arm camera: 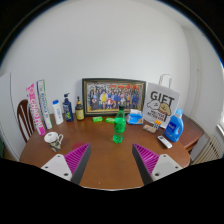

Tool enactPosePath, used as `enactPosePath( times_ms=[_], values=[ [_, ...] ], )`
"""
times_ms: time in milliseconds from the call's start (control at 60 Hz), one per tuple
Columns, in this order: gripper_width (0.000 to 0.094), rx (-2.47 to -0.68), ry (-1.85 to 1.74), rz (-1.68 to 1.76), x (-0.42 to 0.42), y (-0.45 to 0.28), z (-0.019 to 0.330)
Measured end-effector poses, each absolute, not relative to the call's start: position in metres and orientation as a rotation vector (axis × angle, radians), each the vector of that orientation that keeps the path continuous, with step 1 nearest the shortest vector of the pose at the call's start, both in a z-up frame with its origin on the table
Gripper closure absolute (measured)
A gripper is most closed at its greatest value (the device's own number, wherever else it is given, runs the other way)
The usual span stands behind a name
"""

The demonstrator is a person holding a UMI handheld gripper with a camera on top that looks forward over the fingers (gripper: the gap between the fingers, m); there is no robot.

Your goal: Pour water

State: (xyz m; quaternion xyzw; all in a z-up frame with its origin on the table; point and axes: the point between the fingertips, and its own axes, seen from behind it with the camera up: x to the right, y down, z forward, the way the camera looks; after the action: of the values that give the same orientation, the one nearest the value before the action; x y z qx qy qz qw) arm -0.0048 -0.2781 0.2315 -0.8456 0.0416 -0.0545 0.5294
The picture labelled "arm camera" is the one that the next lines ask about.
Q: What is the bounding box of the white green shuttlecock tube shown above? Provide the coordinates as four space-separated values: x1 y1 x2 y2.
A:
36 79 54 130

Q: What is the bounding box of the white radiator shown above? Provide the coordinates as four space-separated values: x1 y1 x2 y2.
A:
191 134 224 166

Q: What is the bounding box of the small orange white packet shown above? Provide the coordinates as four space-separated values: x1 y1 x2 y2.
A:
153 119 163 130

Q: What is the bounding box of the green plastic drink bottle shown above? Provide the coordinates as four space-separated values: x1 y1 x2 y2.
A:
112 105 127 145

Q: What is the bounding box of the blue detergent bottle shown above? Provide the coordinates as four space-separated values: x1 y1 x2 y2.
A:
163 107 185 143

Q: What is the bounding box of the white bottle with blue cap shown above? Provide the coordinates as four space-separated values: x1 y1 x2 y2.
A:
51 99 65 126

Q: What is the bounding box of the dark blue pump bottle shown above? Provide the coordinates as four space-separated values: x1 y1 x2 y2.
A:
62 92 74 123

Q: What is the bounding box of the flat round red coaster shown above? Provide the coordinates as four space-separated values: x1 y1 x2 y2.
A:
72 142 87 150

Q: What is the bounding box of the small beige packet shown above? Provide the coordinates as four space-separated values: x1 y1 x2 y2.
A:
142 123 158 134

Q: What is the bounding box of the yellow dark pump bottle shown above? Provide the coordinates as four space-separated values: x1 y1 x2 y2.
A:
74 96 85 121

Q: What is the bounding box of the blue tissue pack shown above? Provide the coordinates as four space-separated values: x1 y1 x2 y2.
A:
125 108 144 126

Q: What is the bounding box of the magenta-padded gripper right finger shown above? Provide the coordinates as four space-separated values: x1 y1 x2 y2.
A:
131 143 184 185

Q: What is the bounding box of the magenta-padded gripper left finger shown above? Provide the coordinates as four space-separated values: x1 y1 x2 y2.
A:
40 143 92 185

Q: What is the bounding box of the white patterned mug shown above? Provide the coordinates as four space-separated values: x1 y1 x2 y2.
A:
43 131 64 153

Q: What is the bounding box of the white paper gift bag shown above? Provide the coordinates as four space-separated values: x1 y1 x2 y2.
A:
142 73 181 129

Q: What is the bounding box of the framed group photo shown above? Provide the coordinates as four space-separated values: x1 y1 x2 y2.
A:
81 77 147 117

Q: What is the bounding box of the brown wooden chair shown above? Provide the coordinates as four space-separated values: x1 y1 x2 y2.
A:
16 98 35 144

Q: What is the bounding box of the white remote control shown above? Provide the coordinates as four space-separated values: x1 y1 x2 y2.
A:
157 135 173 149

